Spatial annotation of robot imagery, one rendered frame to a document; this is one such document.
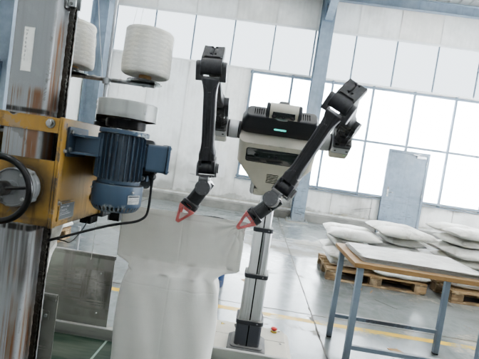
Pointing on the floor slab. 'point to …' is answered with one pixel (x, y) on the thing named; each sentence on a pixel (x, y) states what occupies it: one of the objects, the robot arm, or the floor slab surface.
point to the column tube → (45, 7)
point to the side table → (385, 320)
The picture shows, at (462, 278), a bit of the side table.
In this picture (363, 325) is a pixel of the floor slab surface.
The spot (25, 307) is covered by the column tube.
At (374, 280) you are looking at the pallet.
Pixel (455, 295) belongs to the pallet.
